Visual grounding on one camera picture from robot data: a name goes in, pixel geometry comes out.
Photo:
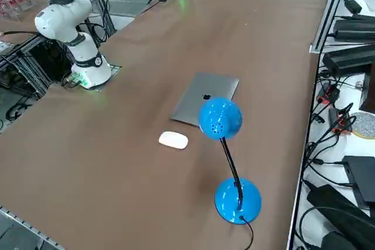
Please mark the white computer mouse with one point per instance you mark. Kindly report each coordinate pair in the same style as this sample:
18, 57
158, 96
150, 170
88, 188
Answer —
173, 140

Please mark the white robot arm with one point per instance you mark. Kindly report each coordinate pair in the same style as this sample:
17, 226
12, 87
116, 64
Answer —
61, 18

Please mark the silver closed MacBook laptop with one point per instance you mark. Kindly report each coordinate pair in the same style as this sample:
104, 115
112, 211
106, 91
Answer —
192, 106

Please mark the blue gooseneck desk lamp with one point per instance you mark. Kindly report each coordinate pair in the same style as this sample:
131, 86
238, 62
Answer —
219, 115

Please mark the small black power adapter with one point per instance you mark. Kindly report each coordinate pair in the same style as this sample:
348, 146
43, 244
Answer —
353, 5

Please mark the long black power supply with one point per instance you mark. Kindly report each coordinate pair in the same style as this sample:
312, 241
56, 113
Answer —
348, 56
354, 29

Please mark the black and red connector hub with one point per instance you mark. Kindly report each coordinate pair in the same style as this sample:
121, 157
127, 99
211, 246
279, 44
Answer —
329, 93

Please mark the white side table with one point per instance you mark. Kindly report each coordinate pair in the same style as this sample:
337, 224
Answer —
351, 95

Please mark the black and orange clamp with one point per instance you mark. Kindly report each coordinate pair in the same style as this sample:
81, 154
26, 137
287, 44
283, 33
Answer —
341, 121

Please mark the dark brown box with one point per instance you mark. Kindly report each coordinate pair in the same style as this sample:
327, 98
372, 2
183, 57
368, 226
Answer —
369, 89

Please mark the grey disc with yellow rim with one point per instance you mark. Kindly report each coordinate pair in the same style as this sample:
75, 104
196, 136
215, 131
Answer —
364, 125

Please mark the flat black box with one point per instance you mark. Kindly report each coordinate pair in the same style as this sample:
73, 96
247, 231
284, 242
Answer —
361, 179

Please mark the large black case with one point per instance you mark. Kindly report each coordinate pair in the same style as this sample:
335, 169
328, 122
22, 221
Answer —
342, 212

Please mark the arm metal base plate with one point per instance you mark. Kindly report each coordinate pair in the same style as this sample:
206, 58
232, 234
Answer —
116, 70

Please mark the aluminium extrusion post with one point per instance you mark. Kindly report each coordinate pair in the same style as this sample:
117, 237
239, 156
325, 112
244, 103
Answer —
325, 21

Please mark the aluminium table frame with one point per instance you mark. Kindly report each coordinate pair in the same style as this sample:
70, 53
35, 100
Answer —
17, 59

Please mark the aluminium edge rail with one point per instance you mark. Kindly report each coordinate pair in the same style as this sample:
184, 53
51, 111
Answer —
29, 229

